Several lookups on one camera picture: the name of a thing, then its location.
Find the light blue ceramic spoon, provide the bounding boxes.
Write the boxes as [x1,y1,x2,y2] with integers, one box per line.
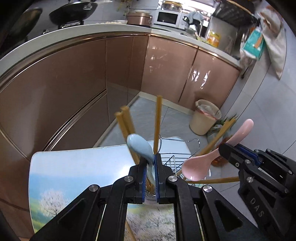
[126,133,156,185]

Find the brown kitchen cabinets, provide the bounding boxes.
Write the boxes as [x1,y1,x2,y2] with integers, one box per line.
[1,33,240,238]

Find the white microwave oven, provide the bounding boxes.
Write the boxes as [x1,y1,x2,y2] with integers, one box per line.
[152,9,181,28]

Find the teal hanging package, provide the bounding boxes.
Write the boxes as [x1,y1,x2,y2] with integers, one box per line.
[241,27,265,60]

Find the landscape print table mat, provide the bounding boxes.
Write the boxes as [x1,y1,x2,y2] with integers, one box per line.
[28,136,193,241]

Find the black dish rack shelf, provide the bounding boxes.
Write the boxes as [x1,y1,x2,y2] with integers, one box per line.
[212,1,258,27]

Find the bamboo chopstick short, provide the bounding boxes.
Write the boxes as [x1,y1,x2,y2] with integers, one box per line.
[187,116,236,161]

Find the white cloth hanging bag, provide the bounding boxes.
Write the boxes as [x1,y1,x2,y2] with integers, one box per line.
[259,6,287,79]

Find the pink ceramic spoon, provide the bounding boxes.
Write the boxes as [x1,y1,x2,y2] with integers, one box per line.
[182,118,254,181]

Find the black wok with lid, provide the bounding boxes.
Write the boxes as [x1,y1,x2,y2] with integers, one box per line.
[49,1,98,28]

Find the wire utensil drying rack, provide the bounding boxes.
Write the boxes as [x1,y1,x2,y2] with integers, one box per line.
[145,136,201,200]

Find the yellow detergent bottle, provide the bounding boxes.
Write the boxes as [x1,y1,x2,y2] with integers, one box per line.
[206,31,220,48]

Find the steel wok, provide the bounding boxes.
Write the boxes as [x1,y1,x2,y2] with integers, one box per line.
[8,8,43,40]

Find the beige trash bin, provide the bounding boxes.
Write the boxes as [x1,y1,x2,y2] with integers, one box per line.
[189,99,222,136]

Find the amber oil bottle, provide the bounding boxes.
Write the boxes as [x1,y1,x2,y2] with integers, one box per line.
[211,156,228,167]

